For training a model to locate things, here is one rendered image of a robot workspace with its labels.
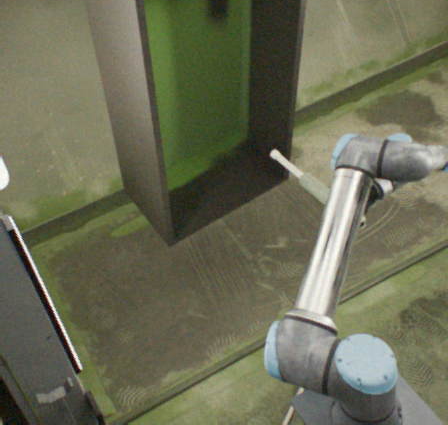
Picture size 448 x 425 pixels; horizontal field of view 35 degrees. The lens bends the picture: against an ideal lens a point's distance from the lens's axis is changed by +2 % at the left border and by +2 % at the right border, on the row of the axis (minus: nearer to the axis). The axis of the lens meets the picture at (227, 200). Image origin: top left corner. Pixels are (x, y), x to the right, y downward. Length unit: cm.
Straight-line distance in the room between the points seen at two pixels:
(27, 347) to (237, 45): 140
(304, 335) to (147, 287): 146
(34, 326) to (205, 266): 135
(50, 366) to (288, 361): 72
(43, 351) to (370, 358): 92
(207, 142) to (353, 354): 149
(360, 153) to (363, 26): 210
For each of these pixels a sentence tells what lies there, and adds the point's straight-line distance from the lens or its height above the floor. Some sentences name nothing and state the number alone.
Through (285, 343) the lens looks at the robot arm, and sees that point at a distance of 192.
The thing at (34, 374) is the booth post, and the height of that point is 75.
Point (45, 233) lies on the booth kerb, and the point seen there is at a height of 11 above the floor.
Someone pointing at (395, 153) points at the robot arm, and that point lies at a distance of 206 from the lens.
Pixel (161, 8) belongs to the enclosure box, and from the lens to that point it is 251.
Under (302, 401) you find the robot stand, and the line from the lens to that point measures 212.
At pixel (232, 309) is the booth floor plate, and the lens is 309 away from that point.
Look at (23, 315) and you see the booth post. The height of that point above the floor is 99.
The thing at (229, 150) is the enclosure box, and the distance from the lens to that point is 311.
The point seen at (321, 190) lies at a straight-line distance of 258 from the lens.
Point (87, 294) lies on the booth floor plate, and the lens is 332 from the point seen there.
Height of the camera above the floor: 246
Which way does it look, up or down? 43 degrees down
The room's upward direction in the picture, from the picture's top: 10 degrees counter-clockwise
